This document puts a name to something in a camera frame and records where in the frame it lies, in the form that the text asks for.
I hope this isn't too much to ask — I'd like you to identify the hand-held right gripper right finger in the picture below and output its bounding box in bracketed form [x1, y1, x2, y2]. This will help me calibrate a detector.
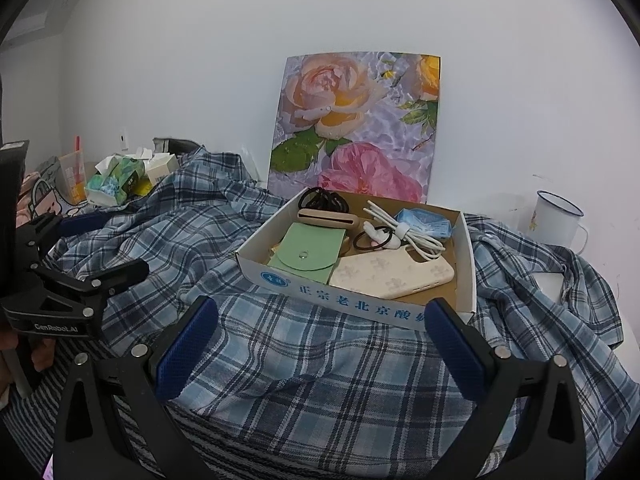
[424, 297, 587, 480]

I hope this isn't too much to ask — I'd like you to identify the white charging cable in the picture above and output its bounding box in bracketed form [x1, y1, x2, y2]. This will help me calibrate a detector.
[362, 200, 446, 263]

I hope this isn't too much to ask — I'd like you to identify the rose print board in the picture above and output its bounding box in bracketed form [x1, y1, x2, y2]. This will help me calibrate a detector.
[267, 52, 442, 206]

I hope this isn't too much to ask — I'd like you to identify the white enamel mug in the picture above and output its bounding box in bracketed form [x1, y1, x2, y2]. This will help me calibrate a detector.
[527, 191, 591, 256]

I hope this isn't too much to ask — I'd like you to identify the striped bed sheet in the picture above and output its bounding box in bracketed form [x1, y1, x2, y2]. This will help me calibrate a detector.
[10, 350, 211, 480]

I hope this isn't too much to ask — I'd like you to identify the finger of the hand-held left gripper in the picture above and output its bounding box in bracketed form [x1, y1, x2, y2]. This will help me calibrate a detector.
[35, 259, 150, 311]
[15, 211, 109, 272]

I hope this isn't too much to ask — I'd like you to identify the cream patterned phone case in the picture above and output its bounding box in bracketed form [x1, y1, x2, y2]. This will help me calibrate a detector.
[328, 249, 456, 301]

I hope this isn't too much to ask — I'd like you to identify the small white carton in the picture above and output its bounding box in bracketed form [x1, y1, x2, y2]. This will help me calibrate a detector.
[145, 152, 180, 186]

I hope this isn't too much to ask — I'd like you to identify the person's left hand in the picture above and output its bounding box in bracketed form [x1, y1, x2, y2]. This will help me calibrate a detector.
[30, 337, 57, 373]

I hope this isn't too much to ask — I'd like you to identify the bundle of black hair ties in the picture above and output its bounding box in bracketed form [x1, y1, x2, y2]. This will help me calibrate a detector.
[298, 187, 351, 213]

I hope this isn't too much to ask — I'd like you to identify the pink plush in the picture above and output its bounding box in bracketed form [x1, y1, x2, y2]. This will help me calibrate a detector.
[15, 175, 36, 226]

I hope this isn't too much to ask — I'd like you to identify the grey cartoon bag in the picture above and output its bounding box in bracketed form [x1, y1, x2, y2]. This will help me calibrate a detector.
[20, 157, 76, 221]

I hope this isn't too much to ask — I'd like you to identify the black hair tie white charm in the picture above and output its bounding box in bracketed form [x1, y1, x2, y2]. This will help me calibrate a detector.
[353, 222, 396, 253]

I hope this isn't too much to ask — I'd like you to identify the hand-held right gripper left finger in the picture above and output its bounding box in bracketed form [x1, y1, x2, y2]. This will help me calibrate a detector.
[52, 296, 221, 480]

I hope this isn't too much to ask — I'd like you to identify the clear plastic bag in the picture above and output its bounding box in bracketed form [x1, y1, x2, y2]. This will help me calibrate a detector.
[240, 145, 261, 186]

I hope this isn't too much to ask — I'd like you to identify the blue plastic packet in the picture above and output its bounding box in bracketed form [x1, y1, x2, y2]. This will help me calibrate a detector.
[394, 206, 455, 240]

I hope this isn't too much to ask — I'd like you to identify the green floral tissue pack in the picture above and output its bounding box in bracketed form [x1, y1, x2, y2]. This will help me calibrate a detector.
[85, 156, 146, 207]

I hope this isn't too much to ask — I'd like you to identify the dark grey cloth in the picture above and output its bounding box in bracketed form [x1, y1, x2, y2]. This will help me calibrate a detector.
[152, 136, 206, 157]

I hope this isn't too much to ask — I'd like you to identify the white cardboard box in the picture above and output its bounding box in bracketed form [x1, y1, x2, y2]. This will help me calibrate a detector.
[236, 186, 477, 333]

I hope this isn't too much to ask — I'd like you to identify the blue plaid shirt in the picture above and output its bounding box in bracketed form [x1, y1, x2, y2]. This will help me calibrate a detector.
[50, 147, 626, 480]

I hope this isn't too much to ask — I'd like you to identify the green snap pouch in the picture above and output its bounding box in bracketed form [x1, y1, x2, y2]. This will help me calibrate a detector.
[266, 223, 347, 283]

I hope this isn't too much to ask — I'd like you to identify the drink cup with red straw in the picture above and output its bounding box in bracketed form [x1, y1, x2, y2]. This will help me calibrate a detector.
[59, 136, 88, 206]

